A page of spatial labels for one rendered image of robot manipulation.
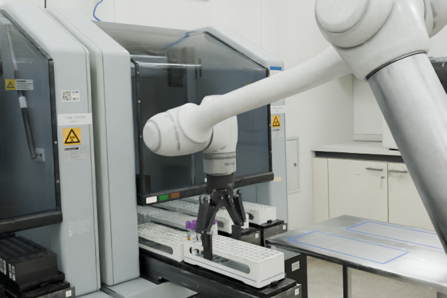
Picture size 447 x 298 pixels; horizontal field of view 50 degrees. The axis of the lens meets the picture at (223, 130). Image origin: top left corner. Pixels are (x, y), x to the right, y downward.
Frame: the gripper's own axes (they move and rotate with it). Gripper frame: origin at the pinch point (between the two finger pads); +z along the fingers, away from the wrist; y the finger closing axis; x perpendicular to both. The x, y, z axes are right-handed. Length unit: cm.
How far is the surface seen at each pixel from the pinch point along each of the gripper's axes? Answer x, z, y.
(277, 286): -19.8, 5.9, -0.4
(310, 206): 140, 46, 225
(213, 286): -3.5, 8.3, -6.7
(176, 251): 14.6, 3.3, -4.9
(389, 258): -30.2, 5.6, 35.5
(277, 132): 30, -27, 59
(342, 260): -20.6, 6.1, 26.7
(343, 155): 113, 4, 234
